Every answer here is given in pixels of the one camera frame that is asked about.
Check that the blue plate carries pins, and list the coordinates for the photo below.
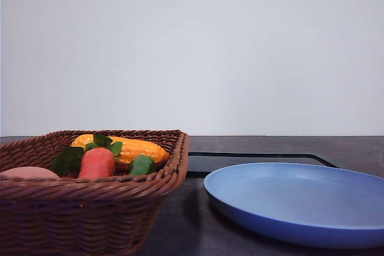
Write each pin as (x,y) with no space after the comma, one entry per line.
(308,204)

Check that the yellow toy corn cob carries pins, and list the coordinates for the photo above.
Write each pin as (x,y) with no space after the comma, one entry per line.
(123,148)

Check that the orange toy carrot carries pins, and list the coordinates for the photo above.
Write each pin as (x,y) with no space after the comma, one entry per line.
(94,161)

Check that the black serving tray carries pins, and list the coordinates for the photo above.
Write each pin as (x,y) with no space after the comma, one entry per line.
(200,164)

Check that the green toy cucumber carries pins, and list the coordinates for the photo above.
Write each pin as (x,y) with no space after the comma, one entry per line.
(141,164)

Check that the brown wicker basket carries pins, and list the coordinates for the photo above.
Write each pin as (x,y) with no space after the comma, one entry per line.
(83,217)

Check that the brown egg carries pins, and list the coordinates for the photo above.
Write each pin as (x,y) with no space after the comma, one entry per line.
(28,173)

